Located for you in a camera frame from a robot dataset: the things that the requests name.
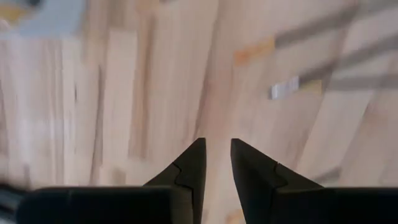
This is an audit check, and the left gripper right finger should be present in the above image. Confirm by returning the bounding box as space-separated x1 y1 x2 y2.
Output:
230 138 325 224

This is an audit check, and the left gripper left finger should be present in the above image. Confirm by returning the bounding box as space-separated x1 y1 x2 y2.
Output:
142 137 208 224

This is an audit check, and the black paintbrush silver ferrule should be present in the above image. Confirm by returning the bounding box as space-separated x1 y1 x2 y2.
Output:
267 32 398 101

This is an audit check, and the black paintbrush orange ferrule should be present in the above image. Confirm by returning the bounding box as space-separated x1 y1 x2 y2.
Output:
233 4 361 68

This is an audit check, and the thin black paintbrush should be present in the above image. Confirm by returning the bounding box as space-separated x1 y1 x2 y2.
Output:
298 73 398 94

